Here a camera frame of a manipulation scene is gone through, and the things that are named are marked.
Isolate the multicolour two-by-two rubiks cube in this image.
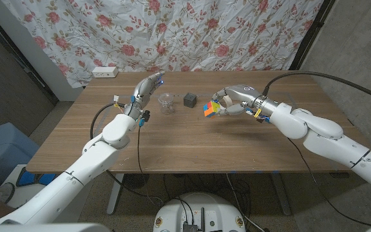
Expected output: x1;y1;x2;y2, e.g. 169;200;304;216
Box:
203;100;222;119

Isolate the clear glass jar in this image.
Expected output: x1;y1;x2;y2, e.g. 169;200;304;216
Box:
158;92;175;115

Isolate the grey floor cable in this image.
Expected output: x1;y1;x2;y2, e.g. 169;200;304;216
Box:
225;173;265;232

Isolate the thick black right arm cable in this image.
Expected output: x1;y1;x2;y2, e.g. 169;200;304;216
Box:
262;71;371;106

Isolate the thin black left wrist cable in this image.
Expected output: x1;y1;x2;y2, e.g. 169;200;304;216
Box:
136;125;156;204

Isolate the white table leg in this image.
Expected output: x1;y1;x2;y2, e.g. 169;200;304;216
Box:
106;173;125;216

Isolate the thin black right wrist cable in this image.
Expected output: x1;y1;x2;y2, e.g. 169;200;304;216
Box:
287;137;371;227

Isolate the dark grey block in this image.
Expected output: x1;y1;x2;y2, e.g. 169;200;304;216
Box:
183;92;198;109

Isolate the blue upholstered seat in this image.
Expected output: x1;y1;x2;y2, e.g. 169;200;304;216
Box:
0;122;41;184

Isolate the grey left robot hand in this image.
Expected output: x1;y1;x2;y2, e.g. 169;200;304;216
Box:
122;71;166;122

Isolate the black round floor object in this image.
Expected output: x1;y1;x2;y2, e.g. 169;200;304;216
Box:
123;173;150;189

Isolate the grey table leg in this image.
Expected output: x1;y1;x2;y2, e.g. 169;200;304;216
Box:
271;172;292;216

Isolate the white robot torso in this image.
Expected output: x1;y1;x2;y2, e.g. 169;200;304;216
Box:
153;192;247;232

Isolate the floral print backdrop cloth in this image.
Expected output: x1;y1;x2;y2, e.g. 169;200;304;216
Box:
0;0;325;88

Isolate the white power strip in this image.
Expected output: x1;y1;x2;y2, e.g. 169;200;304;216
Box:
91;66;119;79

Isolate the black backdrop stand pole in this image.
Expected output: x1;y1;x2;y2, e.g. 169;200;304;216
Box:
0;3;59;104
289;0;336;71

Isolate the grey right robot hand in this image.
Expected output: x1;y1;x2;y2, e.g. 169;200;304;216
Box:
211;84;283;124

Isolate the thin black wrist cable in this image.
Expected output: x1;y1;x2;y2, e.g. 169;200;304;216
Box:
287;137;371;227
136;125;156;204

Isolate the white and blue floor machine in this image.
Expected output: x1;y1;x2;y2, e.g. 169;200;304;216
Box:
0;163;69;207

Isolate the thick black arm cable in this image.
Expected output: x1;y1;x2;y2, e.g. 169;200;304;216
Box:
90;102;166;206
262;71;371;106

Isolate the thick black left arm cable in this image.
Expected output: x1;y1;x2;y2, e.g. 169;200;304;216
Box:
90;102;166;206

